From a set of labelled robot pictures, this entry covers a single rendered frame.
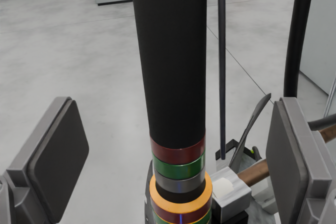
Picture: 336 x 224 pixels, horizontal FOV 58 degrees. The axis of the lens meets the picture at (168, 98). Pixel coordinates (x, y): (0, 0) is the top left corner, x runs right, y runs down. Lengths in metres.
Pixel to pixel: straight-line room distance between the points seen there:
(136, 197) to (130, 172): 0.23
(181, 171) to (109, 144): 2.43
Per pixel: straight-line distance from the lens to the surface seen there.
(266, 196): 0.77
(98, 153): 2.55
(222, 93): 0.16
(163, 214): 0.21
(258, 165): 0.27
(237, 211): 0.26
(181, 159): 0.17
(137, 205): 2.16
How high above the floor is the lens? 1.73
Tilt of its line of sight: 35 degrees down
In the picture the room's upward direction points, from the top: 4 degrees counter-clockwise
